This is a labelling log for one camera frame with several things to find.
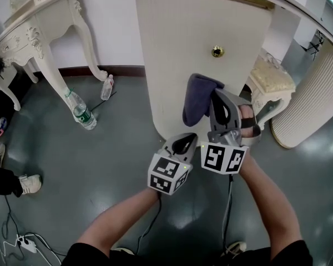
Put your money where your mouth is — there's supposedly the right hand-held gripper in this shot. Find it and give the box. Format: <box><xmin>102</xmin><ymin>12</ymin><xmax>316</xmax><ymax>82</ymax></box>
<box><xmin>200</xmin><ymin>89</ymin><xmax>264</xmax><ymax>175</ymax></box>

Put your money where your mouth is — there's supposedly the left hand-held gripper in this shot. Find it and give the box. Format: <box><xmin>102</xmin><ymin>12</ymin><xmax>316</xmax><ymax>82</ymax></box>
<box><xmin>147</xmin><ymin>132</ymin><xmax>199</xmax><ymax>197</ymax></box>

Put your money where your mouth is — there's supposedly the dark blue cloth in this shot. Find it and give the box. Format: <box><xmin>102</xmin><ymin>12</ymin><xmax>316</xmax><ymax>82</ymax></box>
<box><xmin>181</xmin><ymin>73</ymin><xmax>225</xmax><ymax>127</ymax></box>

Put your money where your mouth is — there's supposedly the person's left forearm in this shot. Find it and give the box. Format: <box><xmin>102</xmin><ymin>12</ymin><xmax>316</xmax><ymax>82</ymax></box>
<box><xmin>77</xmin><ymin>188</ymin><xmax>162</xmax><ymax>253</ymax></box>

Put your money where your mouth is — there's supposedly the person's right forearm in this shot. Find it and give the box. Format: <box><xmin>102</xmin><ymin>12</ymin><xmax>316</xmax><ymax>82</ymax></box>
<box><xmin>238</xmin><ymin>154</ymin><xmax>295</xmax><ymax>260</ymax></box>

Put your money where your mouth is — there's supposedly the cream white cabinet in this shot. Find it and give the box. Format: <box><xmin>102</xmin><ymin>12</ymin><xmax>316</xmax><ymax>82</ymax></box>
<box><xmin>133</xmin><ymin>0</ymin><xmax>333</xmax><ymax>150</ymax></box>

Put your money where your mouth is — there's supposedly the person's right hand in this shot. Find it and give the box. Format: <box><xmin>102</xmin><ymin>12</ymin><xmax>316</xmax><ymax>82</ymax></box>
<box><xmin>238</xmin><ymin>104</ymin><xmax>263</xmax><ymax>139</ymax></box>

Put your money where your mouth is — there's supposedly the cream upholstered stool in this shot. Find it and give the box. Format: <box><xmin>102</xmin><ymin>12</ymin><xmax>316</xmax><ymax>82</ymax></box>
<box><xmin>246</xmin><ymin>48</ymin><xmax>296</xmax><ymax>131</ymax></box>

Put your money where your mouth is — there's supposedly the gold cabinet knob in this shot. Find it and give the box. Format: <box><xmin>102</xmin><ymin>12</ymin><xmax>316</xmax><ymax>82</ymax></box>
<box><xmin>212</xmin><ymin>45</ymin><xmax>226</xmax><ymax>58</ymax></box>

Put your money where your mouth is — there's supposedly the thin black strip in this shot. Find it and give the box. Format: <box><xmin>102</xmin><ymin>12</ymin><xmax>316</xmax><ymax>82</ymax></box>
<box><xmin>90</xmin><ymin>91</ymin><xmax>117</xmax><ymax>112</ymax></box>

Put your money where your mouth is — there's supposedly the small red-label water bottle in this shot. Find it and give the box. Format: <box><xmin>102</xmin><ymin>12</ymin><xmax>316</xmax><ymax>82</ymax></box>
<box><xmin>100</xmin><ymin>74</ymin><xmax>114</xmax><ymax>101</ymax></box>

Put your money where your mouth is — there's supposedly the large green-label water bottle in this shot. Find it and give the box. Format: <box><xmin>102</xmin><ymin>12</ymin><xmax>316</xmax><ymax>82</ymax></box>
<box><xmin>64</xmin><ymin>89</ymin><xmax>97</xmax><ymax>131</ymax></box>

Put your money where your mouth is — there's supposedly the black tripod stand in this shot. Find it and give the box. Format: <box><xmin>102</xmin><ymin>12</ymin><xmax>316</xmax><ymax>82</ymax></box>
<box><xmin>299</xmin><ymin>29</ymin><xmax>327</xmax><ymax>60</ymax></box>

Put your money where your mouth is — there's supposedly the person's right shoe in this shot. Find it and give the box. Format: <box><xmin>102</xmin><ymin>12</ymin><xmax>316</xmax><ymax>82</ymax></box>
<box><xmin>224</xmin><ymin>241</ymin><xmax>248</xmax><ymax>257</ymax></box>

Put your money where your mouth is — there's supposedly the person's left shoe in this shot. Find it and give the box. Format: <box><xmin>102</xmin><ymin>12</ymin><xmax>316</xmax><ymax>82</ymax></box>
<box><xmin>110</xmin><ymin>247</ymin><xmax>136</xmax><ymax>257</ymax></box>

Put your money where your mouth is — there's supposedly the person's black shirt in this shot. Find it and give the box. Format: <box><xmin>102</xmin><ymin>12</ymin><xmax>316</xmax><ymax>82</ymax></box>
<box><xmin>60</xmin><ymin>239</ymin><xmax>314</xmax><ymax>266</ymax></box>

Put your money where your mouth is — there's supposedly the ornate cream vanity table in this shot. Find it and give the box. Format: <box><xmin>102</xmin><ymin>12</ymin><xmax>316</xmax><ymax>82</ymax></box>
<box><xmin>0</xmin><ymin>0</ymin><xmax>109</xmax><ymax>112</ymax></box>

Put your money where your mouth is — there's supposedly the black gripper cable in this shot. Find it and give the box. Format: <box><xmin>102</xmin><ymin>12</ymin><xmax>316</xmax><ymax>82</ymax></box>
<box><xmin>221</xmin><ymin>173</ymin><xmax>235</xmax><ymax>256</ymax></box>
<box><xmin>137</xmin><ymin>194</ymin><xmax>162</xmax><ymax>256</ymax></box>

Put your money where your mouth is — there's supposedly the ribbed cream table pedestal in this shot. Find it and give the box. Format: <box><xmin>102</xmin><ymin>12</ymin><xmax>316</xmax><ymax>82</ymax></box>
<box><xmin>270</xmin><ymin>42</ymin><xmax>333</xmax><ymax>149</ymax></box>

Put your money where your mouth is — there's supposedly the black floor cable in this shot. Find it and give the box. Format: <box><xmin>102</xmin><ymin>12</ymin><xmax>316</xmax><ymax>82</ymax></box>
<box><xmin>2</xmin><ymin>195</ymin><xmax>20</xmax><ymax>238</ymax></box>
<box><xmin>24</xmin><ymin>231</ymin><xmax>70</xmax><ymax>257</ymax></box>

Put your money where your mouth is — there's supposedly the white power strip with cables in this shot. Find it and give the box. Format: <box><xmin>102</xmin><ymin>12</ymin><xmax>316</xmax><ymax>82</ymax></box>
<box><xmin>0</xmin><ymin>233</ymin><xmax>62</xmax><ymax>266</ymax></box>

